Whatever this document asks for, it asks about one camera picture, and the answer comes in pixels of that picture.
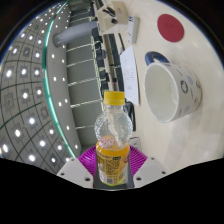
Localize white printed paper sheet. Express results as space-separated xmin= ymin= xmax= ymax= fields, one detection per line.
xmin=119 ymin=44 xmax=141 ymax=107

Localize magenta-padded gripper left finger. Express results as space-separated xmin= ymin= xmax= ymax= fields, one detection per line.
xmin=56 ymin=144 xmax=98 ymax=189

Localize yellow-capped orange drink bottle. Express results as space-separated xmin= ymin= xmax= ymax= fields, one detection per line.
xmin=94 ymin=90 xmax=134 ymax=186

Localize row of black office chairs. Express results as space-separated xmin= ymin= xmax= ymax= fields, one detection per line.
xmin=91 ymin=26 xmax=118 ymax=98

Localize flat round red coaster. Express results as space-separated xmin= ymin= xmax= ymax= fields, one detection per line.
xmin=156 ymin=13 xmax=185 ymax=43

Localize group of ceiling lights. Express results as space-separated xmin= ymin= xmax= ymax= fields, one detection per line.
xmin=0 ymin=3 xmax=81 ymax=164

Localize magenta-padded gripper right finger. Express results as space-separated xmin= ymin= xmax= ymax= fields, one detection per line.
xmin=127 ymin=145 xmax=168 ymax=189

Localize black desk phone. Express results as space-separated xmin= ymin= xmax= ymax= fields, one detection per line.
xmin=124 ymin=102 xmax=137 ymax=132

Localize white mug with blue handle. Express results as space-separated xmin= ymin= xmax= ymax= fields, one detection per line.
xmin=143 ymin=50 xmax=203 ymax=124

